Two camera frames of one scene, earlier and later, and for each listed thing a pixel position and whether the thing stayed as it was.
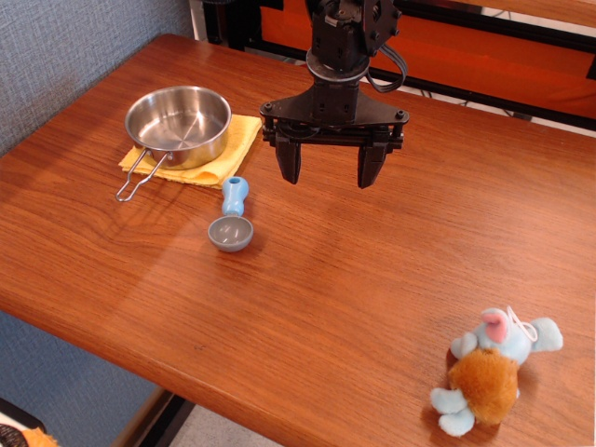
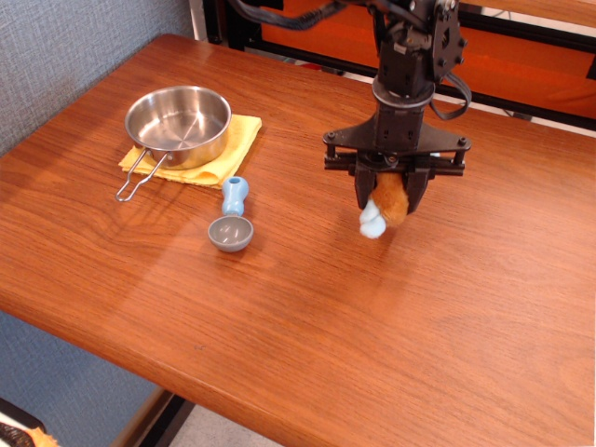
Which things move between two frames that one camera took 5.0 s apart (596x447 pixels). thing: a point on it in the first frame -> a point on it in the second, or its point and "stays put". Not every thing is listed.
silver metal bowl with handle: (183, 124) stays put
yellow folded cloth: (212, 174) stays put
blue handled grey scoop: (232, 232) stays put
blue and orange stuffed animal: (483, 377) -> (387, 206)
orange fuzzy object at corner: (36, 438) stays put
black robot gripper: (333, 110) -> (396, 142)
